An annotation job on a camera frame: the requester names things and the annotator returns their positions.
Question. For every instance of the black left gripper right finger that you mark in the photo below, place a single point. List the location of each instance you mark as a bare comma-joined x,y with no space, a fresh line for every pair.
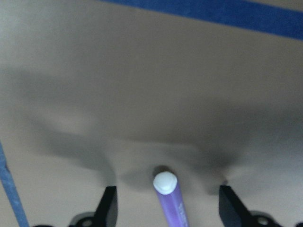
232,211

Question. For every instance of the purple highlighter pen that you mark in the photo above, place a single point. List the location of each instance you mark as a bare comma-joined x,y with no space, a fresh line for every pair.
169,194

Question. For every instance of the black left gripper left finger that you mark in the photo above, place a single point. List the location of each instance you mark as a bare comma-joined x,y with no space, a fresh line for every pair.
107,211

